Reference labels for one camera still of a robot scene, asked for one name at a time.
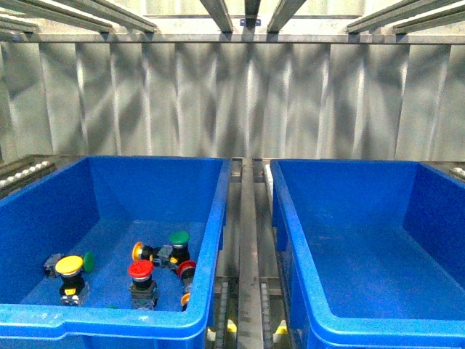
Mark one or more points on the red push button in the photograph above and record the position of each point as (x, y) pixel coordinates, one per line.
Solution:
(143, 289)
(186, 272)

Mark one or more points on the upright green push button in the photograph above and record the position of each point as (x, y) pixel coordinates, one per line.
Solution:
(179, 248)

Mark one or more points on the lying red push button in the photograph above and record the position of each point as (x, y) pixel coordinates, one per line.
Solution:
(186, 272)

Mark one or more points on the lying yellow push button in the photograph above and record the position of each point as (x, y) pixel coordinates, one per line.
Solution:
(159, 256)

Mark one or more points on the corner yellow push button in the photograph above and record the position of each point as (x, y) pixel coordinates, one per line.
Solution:
(185, 301)

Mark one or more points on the left blue plastic bin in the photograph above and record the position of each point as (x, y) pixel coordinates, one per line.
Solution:
(104, 205)

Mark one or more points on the blue plastic bin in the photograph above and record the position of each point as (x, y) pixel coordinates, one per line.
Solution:
(371, 253)
(104, 205)

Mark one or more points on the right blue plastic bin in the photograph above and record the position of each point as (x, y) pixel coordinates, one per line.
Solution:
(371, 253)

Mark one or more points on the lying green push button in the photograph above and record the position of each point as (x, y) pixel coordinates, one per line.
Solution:
(88, 261)

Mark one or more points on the central metal rail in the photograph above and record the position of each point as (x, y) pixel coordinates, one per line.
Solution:
(250, 330)

